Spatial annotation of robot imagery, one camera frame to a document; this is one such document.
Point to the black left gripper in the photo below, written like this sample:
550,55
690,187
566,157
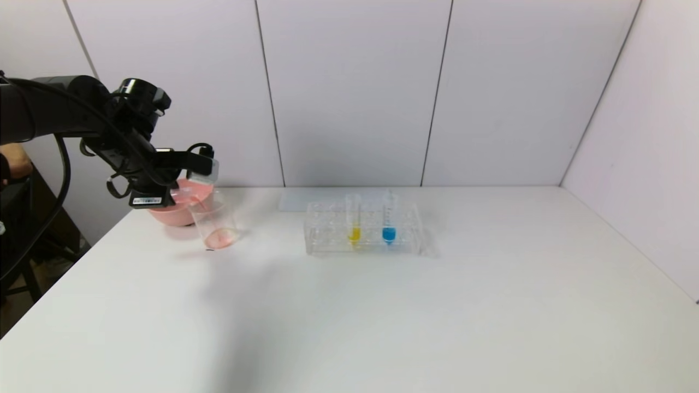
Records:
148,200

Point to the white paper sheet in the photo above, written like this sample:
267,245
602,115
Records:
295,201

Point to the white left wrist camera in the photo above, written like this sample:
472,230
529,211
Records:
147,200

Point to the pink bowl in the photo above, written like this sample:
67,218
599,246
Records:
169,215

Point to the clear glass beaker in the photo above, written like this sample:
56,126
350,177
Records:
221,237

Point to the test tube with yellow pigment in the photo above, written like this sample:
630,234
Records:
354,234

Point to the test tube with red pigment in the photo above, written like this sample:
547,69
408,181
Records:
205,174

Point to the person forearm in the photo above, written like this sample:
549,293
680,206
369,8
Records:
16,164

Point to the test tube with blue pigment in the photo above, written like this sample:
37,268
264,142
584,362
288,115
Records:
388,234

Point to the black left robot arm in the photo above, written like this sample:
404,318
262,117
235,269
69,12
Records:
54,109

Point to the clear plastic test tube rack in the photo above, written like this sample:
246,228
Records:
404,243

